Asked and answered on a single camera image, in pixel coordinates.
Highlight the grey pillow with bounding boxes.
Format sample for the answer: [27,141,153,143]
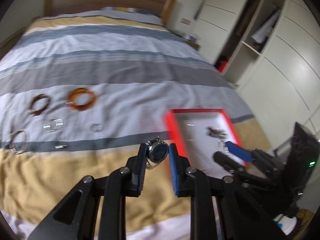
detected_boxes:
[100,6,163,25]

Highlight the wooden bead bracelet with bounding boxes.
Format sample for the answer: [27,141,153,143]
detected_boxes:
[205,126,227,138]

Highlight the dark brown bangle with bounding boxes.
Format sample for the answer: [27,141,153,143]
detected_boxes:
[28,93,51,117]

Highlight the amber bangle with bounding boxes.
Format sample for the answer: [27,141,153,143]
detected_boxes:
[66,87,97,112]

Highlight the red item in wardrobe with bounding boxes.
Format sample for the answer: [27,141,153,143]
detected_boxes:
[215,56,230,74]

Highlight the large silver bangle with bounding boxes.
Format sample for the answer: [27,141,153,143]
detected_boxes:
[9,129,30,154]

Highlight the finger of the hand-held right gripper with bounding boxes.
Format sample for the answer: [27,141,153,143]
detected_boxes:
[224,141,278,170]
[212,151,275,188]

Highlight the twisted silver bracelet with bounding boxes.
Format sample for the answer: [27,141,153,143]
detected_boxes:
[43,117,64,132]

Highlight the wooden nightstand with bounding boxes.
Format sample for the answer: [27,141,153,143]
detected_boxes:
[179,31,202,52]

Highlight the yellow dark cloth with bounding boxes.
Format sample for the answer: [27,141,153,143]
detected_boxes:
[296,209,317,222]

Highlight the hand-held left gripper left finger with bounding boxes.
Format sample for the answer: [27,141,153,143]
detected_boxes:
[26,142,148,240]

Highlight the striped duvet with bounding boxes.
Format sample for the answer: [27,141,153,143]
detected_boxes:
[0,10,273,240]

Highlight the red shallow box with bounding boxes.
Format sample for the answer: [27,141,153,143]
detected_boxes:
[164,108,251,178]

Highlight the wooden headboard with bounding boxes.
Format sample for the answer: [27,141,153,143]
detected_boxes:
[44,0,177,28]

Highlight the white wardrobe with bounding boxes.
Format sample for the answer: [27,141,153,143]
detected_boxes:
[192,0,320,160]

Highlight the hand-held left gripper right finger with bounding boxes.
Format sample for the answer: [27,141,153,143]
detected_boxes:
[168,143,288,240]

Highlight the white papers on shelf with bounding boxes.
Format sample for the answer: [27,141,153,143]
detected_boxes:
[251,7,280,44]

